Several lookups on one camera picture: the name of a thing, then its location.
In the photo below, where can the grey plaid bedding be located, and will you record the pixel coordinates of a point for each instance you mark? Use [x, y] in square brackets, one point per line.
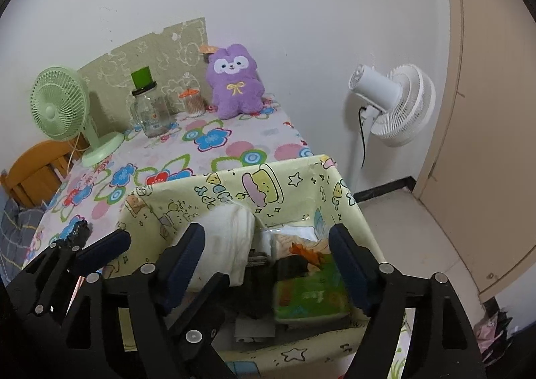
[16, 232]

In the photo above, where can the wooden chair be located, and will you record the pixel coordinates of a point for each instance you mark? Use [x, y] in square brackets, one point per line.
[29, 169]

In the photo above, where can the floral tablecloth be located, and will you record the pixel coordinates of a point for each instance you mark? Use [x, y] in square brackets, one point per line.
[209, 140]

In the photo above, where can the white cloth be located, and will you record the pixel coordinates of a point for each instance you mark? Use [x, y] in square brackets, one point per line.
[226, 236]

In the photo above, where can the colourful plastic tissue packet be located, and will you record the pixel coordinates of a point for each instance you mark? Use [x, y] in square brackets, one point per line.
[310, 299]

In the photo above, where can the pink patterned bag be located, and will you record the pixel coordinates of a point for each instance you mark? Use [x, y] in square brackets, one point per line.
[488, 328]

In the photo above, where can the black soft pouch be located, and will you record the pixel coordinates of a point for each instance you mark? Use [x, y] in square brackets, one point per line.
[259, 291]

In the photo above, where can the beige door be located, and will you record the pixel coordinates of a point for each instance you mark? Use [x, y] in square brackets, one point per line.
[494, 111]

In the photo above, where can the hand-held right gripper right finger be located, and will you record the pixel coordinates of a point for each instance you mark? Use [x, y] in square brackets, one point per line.
[351, 270]

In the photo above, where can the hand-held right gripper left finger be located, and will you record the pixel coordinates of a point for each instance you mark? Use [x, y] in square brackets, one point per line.
[186, 261]

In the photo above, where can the black baseboard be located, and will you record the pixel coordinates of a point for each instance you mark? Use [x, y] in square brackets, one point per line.
[385, 188]

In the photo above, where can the white standing fan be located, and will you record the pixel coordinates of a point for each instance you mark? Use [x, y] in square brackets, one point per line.
[402, 111]

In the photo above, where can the green desk fan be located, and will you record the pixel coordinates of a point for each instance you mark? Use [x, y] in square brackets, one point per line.
[54, 111]

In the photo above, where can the swab jar with orange lid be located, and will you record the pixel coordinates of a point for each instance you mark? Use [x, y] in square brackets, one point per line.
[193, 106]

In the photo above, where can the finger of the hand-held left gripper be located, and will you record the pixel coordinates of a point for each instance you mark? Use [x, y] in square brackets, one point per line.
[104, 249]
[63, 249]

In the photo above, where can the purple plush bunny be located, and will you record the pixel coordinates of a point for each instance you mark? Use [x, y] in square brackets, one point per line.
[234, 98]

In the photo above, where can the white paper card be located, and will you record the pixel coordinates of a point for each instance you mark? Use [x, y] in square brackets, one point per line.
[253, 328]

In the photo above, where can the glass mug jar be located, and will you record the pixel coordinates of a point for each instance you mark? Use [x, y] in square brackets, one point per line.
[146, 119]

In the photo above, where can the green patterned board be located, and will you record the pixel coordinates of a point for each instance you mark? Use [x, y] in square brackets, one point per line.
[167, 48]

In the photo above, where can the yellow cartoon print storage box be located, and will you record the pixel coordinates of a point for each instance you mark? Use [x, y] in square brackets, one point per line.
[268, 194]

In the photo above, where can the green plastic cup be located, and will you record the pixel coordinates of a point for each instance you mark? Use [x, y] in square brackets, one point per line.
[142, 77]

